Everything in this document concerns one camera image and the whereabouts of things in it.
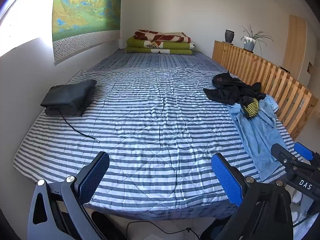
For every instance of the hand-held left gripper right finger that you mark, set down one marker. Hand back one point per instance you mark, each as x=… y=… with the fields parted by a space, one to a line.
x=225 y=180

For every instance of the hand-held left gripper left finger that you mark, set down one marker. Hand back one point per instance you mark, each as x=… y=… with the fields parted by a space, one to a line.
x=95 y=175

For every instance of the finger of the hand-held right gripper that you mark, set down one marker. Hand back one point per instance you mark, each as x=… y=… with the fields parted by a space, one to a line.
x=283 y=158
x=303 y=151

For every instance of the navy pants pink waistband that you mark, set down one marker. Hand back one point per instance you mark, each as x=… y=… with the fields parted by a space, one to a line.
x=223 y=92

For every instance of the light blue denim shirt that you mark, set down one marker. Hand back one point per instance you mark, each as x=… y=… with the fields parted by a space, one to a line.
x=262 y=135

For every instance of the black shoe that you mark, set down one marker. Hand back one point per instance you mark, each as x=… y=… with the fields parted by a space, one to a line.
x=212 y=233

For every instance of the black garment yellow stripes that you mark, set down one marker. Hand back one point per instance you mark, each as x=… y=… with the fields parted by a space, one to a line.
x=251 y=106

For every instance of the blue white striped quilt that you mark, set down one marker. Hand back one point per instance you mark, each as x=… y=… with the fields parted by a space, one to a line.
x=155 y=120

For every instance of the folded dark garment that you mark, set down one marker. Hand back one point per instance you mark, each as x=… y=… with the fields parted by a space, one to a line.
x=67 y=96

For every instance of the light wooden door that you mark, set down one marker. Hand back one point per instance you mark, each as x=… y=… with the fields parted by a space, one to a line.
x=295 y=45

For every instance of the potted spider plant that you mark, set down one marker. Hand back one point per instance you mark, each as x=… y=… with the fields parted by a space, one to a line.
x=250 y=42

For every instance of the dark ceramic vase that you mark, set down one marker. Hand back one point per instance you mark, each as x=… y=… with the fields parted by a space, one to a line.
x=229 y=36

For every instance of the blue patterned bed sheet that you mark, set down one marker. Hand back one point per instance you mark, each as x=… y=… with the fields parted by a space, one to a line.
x=162 y=57

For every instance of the green folded blanket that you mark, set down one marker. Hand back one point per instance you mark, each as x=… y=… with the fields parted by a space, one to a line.
x=150 y=50
x=155 y=44

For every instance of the red floral folded blanket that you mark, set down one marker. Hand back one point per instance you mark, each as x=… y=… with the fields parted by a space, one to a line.
x=162 y=37

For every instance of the wooden slatted bed rail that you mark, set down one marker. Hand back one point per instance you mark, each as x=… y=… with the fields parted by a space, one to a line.
x=270 y=72

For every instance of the landscape painting wall poster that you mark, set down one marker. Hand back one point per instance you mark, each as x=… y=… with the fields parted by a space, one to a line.
x=85 y=10

